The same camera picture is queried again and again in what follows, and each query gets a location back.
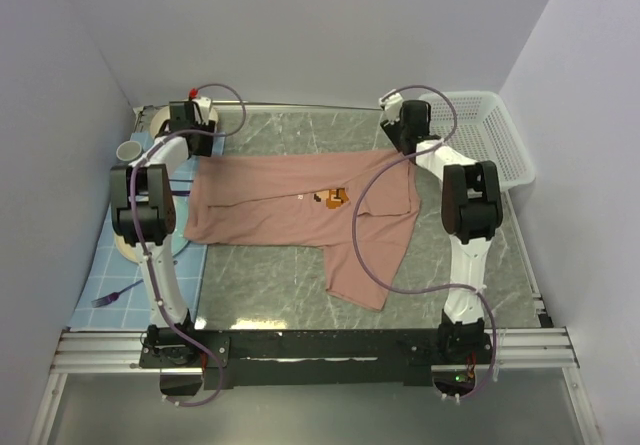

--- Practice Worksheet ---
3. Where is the pink printed t shirt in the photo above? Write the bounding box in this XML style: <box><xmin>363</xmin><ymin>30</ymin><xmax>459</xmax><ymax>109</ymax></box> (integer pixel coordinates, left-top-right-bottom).
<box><xmin>184</xmin><ymin>150</ymin><xmax>421</xmax><ymax>311</ymax></box>

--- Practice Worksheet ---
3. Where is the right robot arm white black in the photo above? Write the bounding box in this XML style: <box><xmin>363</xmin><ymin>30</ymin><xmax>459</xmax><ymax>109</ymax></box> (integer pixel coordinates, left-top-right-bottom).
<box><xmin>380</xmin><ymin>93</ymin><xmax>503</xmax><ymax>364</ymax></box>

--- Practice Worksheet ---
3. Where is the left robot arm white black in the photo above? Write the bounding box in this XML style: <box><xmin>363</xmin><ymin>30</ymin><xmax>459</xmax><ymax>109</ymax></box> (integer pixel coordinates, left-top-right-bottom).
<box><xmin>109</xmin><ymin>98</ymin><xmax>217</xmax><ymax>367</ymax></box>

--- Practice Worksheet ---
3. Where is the cream divided plate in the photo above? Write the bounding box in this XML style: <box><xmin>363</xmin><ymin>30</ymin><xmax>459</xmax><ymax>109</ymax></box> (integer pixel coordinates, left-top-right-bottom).
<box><xmin>149</xmin><ymin>106</ymin><xmax>219</xmax><ymax>138</ymax></box>

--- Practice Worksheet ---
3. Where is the white plastic basket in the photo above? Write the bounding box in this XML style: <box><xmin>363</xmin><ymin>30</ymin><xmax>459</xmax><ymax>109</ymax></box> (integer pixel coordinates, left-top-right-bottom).
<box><xmin>420</xmin><ymin>91</ymin><xmax>535</xmax><ymax>191</ymax></box>

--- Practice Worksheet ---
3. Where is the grey mug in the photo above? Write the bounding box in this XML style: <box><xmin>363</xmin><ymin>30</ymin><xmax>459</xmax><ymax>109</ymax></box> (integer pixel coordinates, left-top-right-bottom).
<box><xmin>116</xmin><ymin>140</ymin><xmax>143</xmax><ymax>163</ymax></box>

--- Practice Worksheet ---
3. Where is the cream teal round plate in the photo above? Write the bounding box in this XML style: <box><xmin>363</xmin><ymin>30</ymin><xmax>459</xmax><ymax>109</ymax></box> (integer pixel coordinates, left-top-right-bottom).
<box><xmin>113</xmin><ymin>198</ymin><xmax>189</xmax><ymax>263</ymax></box>

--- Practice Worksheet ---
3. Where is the purple fork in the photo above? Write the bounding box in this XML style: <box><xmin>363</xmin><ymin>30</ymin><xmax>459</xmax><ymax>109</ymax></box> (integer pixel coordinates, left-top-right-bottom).
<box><xmin>91</xmin><ymin>280</ymin><xmax>143</xmax><ymax>308</ymax></box>

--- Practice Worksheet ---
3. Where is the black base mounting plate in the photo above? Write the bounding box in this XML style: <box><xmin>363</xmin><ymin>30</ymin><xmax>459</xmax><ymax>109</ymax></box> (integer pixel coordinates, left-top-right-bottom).
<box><xmin>139</xmin><ymin>328</ymin><xmax>493</xmax><ymax>390</ymax></box>

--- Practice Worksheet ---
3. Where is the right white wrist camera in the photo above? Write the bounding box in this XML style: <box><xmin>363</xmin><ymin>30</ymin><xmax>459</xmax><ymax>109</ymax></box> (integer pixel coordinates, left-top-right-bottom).
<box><xmin>379</xmin><ymin>90</ymin><xmax>404</xmax><ymax>122</ymax></box>

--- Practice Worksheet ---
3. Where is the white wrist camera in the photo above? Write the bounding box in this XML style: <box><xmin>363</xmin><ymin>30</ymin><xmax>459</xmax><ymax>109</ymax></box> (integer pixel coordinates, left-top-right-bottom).
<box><xmin>188</xmin><ymin>88</ymin><xmax>219</xmax><ymax>126</ymax></box>
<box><xmin>379</xmin><ymin>90</ymin><xmax>404</xmax><ymax>122</ymax></box>

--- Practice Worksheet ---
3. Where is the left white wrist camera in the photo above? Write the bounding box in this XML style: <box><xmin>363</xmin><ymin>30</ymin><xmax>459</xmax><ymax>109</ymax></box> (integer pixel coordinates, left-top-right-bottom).
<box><xmin>188</xmin><ymin>88</ymin><xmax>219</xmax><ymax>126</ymax></box>

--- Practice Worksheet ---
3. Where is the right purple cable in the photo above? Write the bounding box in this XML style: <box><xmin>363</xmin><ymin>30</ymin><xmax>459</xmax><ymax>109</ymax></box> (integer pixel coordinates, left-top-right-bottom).
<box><xmin>350</xmin><ymin>83</ymin><xmax>497</xmax><ymax>400</ymax></box>

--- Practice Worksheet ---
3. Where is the aluminium frame rail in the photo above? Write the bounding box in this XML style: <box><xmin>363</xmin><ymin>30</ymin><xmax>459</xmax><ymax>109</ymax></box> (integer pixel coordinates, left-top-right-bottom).
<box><xmin>29</xmin><ymin>328</ymin><xmax>602</xmax><ymax>444</ymax></box>

